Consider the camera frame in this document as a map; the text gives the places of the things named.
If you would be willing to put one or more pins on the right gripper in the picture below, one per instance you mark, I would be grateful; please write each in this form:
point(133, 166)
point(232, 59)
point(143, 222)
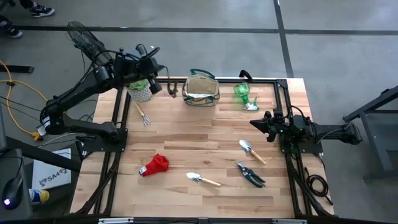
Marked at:
point(274, 126)

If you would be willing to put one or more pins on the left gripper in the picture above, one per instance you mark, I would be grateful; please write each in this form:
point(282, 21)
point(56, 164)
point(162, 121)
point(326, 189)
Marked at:
point(140, 67)

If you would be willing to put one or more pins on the green spray bottle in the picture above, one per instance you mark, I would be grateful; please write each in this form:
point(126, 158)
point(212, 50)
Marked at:
point(242, 90)

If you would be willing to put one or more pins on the green pruning shears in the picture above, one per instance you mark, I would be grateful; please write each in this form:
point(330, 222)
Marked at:
point(248, 174)

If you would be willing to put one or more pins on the beige green gardening bag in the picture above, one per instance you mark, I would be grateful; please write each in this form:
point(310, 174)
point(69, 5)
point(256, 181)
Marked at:
point(200, 99)

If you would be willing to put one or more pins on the red gardening glove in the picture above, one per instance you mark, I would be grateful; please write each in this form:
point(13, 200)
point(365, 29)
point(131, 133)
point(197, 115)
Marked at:
point(157, 165)

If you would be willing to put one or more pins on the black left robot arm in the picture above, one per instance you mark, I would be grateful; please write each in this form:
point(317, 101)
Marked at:
point(77, 90)

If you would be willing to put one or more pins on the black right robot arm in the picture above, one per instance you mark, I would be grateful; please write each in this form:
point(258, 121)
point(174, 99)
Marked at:
point(329, 130)

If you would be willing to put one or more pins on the succulent in white patterned pot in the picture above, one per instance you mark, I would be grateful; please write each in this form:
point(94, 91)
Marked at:
point(140, 95)

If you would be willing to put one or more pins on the black floor fan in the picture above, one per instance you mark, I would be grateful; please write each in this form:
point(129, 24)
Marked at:
point(84, 40)

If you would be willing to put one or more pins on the black metal stand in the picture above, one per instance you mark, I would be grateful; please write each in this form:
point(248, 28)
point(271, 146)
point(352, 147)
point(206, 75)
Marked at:
point(373, 133)

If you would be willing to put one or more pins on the person's shoe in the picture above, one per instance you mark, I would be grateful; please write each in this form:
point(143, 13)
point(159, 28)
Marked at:
point(42, 11)
point(12, 31)

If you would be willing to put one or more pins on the black floor bar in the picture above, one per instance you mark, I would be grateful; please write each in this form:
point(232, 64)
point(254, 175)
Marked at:
point(15, 69)

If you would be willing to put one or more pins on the black desk beam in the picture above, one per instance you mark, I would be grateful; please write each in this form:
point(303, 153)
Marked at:
point(43, 154)

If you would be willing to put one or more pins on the white box with logo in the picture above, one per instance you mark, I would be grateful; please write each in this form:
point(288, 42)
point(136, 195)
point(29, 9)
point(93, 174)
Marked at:
point(51, 168)

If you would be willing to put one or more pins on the blue yellow object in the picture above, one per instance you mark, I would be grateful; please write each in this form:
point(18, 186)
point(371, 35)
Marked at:
point(40, 196)

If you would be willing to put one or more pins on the grey desk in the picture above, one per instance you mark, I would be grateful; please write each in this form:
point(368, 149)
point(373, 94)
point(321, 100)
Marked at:
point(12, 165)

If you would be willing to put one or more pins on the black computer mouse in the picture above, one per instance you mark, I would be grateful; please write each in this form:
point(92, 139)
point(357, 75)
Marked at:
point(12, 193)

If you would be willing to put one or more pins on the black aluminium table frame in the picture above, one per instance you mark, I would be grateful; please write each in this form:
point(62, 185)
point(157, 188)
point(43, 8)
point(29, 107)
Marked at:
point(287, 99)

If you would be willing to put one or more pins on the silver metal bracket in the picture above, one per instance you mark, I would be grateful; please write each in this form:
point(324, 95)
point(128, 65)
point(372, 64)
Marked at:
point(289, 221)
point(115, 220)

